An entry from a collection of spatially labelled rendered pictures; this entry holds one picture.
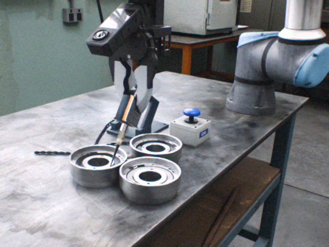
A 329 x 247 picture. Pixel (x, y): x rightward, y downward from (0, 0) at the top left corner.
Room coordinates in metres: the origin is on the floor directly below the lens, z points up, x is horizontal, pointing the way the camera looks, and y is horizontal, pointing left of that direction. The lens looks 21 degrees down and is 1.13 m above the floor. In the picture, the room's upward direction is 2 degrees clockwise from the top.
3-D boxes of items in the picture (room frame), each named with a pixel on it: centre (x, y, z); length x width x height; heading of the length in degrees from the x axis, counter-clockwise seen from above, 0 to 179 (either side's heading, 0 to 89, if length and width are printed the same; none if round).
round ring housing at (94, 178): (0.60, 0.11, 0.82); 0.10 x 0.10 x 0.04
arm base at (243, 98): (1.07, -0.27, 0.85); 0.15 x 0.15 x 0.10
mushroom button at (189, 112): (0.80, -0.07, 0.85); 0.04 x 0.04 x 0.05
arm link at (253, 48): (1.06, -0.27, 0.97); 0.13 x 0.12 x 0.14; 38
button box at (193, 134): (0.80, -0.07, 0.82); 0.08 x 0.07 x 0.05; 146
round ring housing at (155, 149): (0.67, 0.01, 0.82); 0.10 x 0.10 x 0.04
